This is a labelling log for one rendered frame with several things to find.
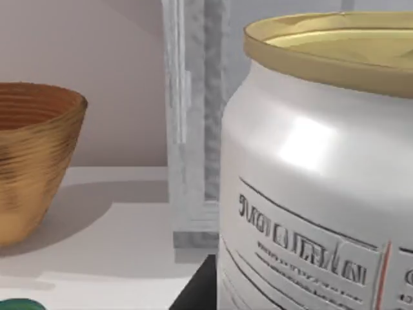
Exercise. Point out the brown woven basket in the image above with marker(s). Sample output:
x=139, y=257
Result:
x=35, y=168

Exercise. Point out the green round object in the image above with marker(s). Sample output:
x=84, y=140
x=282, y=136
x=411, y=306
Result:
x=19, y=305

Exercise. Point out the white can with gold lid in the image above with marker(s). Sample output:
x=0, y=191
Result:
x=309, y=181

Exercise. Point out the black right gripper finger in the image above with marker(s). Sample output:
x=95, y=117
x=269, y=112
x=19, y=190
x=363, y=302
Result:
x=198, y=287

